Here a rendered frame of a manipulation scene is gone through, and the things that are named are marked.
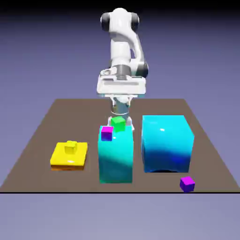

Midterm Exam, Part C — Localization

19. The small purple cube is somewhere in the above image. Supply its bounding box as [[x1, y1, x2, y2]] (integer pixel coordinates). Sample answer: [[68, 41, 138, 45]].
[[179, 176, 195, 194], [101, 126, 114, 142]]

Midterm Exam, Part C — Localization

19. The flat yellow box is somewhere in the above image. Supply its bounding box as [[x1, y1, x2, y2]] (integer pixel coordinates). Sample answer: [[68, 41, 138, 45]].
[[50, 142, 88, 172]]

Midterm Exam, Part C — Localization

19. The tall narrow cyan box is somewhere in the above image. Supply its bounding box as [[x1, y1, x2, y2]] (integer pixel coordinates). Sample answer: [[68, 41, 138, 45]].
[[97, 125, 135, 184]]

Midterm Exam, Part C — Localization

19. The large wide cyan box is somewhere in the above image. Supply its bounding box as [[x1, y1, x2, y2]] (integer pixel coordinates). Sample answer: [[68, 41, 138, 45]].
[[141, 114, 195, 173]]

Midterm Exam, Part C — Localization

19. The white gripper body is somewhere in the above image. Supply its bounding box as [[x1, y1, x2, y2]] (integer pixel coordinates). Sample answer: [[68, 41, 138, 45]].
[[96, 74, 147, 98]]

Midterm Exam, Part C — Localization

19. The small green cube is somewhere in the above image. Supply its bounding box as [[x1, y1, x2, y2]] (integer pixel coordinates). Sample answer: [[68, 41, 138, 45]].
[[111, 116, 126, 133]]

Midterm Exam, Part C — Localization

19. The small yellow cube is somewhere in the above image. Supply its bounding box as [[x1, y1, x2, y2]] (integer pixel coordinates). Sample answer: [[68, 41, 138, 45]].
[[64, 140, 78, 155]]

